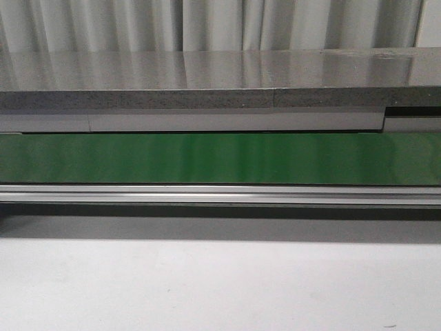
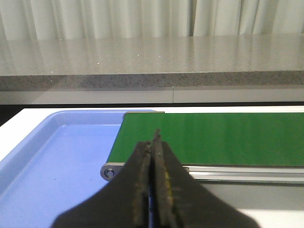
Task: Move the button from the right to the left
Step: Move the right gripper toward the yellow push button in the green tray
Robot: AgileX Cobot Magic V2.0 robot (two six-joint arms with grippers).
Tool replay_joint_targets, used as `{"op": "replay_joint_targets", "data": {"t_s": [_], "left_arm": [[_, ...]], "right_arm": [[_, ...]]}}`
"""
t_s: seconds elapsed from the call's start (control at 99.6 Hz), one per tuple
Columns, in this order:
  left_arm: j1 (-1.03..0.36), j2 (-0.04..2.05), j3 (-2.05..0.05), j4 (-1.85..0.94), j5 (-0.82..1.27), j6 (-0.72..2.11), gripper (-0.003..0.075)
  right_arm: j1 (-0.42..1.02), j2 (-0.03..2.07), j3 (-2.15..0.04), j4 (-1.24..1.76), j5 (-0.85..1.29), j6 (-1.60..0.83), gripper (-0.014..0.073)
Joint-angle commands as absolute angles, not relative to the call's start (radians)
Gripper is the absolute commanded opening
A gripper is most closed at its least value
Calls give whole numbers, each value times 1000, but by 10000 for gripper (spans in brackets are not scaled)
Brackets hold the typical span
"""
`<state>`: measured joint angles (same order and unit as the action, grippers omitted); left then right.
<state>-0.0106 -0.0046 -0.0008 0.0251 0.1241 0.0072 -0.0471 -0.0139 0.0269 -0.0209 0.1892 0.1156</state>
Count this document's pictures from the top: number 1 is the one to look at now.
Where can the grey stone countertop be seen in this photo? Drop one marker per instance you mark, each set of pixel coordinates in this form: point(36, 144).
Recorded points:
point(385, 77)

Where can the aluminium conveyor side rail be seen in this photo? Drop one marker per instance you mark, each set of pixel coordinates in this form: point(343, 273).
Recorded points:
point(259, 194)

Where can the green conveyor belt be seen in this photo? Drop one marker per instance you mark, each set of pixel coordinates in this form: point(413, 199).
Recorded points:
point(233, 158)

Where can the white pleated curtain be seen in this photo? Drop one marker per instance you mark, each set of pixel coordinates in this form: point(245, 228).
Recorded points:
point(52, 26)

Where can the grey cabinet front panel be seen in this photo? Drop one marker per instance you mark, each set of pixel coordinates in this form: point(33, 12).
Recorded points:
point(308, 119)

